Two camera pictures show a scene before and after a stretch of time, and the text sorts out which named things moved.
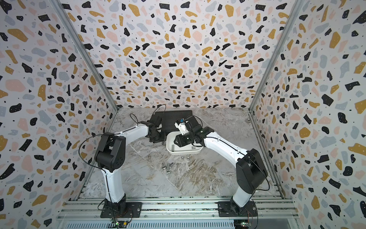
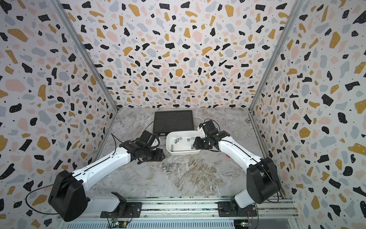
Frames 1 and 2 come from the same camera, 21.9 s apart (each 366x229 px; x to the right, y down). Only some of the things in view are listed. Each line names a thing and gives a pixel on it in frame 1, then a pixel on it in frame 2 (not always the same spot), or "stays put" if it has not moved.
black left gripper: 163,138 to 159,156
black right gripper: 178,139 to 196,145
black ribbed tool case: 169,117 stays put
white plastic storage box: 172,148 stays put
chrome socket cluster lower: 168,165 stays put
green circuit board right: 245,224 stays put
